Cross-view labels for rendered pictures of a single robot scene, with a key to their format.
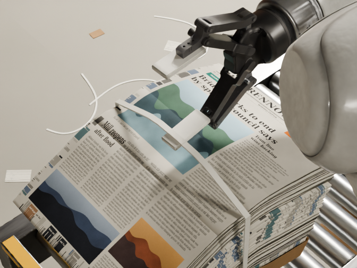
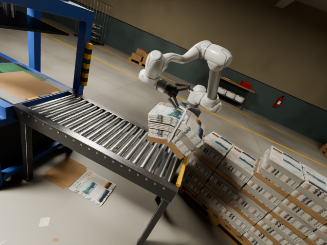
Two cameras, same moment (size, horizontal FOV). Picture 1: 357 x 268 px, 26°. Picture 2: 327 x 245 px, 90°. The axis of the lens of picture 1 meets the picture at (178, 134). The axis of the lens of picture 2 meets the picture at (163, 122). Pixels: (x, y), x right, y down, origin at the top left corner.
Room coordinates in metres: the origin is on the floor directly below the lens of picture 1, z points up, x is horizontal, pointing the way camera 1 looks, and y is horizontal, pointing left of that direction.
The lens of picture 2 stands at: (1.57, 0.74, 1.63)
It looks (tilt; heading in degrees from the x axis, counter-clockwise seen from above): 27 degrees down; 227
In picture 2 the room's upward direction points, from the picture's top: 23 degrees clockwise
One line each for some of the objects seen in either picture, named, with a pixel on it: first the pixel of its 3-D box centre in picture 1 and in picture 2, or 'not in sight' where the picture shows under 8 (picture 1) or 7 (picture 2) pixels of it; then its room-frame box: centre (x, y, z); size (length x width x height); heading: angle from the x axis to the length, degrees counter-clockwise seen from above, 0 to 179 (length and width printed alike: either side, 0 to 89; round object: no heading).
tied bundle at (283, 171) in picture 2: not in sight; (277, 168); (-0.23, 0.53, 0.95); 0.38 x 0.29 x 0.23; 20
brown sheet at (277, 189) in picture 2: not in sight; (271, 174); (-0.23, 0.53, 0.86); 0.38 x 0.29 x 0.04; 20
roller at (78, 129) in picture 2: not in sight; (91, 121); (1.22, -0.47, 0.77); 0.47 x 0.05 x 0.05; 41
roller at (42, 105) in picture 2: not in sight; (54, 102); (1.47, -0.77, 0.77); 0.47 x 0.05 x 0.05; 41
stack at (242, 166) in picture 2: not in sight; (233, 192); (-0.18, 0.40, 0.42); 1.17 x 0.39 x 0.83; 110
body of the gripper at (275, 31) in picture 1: (251, 45); (171, 91); (0.83, -0.10, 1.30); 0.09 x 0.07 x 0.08; 132
